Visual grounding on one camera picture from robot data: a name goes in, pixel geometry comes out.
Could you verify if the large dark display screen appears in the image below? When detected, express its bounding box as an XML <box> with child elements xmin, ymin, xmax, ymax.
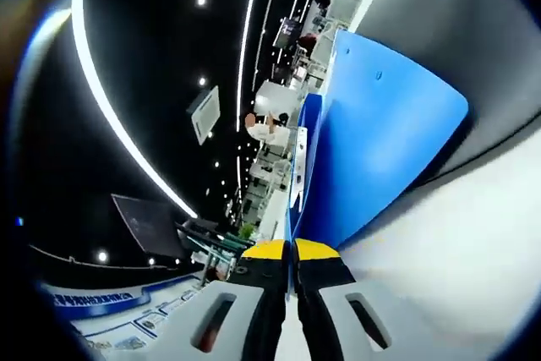
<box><xmin>112</xmin><ymin>194</ymin><xmax>185</xmax><ymax>259</ymax></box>

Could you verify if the metal shelf rack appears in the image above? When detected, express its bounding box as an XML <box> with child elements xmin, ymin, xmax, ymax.
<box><xmin>185</xmin><ymin>219</ymin><xmax>242</xmax><ymax>288</ymax></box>

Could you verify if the blue framed wall poster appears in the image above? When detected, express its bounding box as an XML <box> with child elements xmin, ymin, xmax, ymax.
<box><xmin>41</xmin><ymin>274</ymin><xmax>204</xmax><ymax>353</ymax></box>

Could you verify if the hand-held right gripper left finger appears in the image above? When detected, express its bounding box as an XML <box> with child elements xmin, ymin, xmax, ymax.
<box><xmin>147</xmin><ymin>239</ymin><xmax>292</xmax><ymax>361</ymax></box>

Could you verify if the long curved ceiling light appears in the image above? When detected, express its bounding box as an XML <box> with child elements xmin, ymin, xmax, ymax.
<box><xmin>234</xmin><ymin>0</ymin><xmax>267</xmax><ymax>134</ymax></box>
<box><xmin>70</xmin><ymin>0</ymin><xmax>199</xmax><ymax>218</ymax></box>

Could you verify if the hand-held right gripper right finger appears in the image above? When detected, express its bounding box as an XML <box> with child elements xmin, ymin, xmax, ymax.
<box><xmin>293</xmin><ymin>238</ymin><xmax>424</xmax><ymax>361</ymax></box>

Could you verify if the ceiling air conditioner unit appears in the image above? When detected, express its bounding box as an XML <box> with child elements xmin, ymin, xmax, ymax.
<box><xmin>187</xmin><ymin>85</ymin><xmax>221</xmax><ymax>146</ymax></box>

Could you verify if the blue folder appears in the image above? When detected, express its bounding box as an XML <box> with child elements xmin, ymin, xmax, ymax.
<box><xmin>283</xmin><ymin>29</ymin><xmax>470</xmax><ymax>294</ymax></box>

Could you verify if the hanging office screen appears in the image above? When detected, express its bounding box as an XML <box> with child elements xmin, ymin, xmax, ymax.
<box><xmin>272</xmin><ymin>17</ymin><xmax>302</xmax><ymax>48</ymax></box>

